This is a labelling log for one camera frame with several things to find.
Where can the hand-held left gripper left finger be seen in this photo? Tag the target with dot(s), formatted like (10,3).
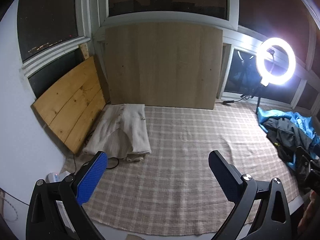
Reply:
(90,180)

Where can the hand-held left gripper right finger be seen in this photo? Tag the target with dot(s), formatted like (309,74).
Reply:
(226,180)

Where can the blue garment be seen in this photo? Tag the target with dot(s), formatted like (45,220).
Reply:
(302,120)

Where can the person's right hand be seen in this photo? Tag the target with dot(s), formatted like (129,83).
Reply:
(312,212)

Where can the white power strip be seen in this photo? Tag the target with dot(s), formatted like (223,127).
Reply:
(56,177)

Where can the dark grey jacket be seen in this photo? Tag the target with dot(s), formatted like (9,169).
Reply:
(285,135)

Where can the plaid woven mat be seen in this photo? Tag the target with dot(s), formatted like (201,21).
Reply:
(180,155)

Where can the folded beige garment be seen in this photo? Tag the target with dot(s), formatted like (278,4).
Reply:
(130,130)

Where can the pine wood board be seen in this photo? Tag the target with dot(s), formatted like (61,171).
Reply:
(70,105)

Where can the narrow wooden slat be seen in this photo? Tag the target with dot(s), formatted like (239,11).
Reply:
(84,52)

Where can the large light wood panel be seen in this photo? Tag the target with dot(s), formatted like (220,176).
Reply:
(162,67)

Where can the white window frame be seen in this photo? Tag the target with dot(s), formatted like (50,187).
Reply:
(165,20)

